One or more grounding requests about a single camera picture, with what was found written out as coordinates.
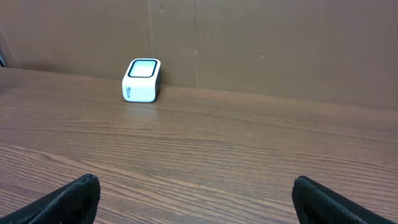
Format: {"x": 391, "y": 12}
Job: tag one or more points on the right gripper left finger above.
{"x": 76, "y": 202}

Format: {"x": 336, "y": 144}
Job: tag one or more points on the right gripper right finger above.
{"x": 316, "y": 204}

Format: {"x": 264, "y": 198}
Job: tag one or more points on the white barcode scanner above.
{"x": 142, "y": 80}

